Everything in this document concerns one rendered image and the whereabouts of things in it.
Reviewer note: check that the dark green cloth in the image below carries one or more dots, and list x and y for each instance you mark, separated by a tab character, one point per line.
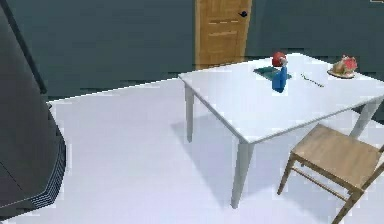
265	71

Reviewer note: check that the wooden room door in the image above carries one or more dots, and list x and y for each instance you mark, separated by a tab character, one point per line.
221	31

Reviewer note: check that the white table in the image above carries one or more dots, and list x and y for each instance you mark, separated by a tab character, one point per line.
283	103

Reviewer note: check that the blue spray bottle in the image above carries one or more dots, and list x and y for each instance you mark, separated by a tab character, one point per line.
279	80

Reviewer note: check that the red tomato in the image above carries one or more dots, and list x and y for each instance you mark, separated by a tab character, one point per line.
277	59

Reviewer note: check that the thin dark utensil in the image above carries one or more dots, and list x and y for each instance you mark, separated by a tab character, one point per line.
312	80

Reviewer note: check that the wooden chair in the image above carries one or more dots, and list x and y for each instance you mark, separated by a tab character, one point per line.
336	156

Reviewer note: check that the plate with pink food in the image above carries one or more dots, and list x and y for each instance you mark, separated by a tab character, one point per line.
344	66

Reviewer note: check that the dark grey fridge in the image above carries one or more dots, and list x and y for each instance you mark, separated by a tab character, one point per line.
23	133

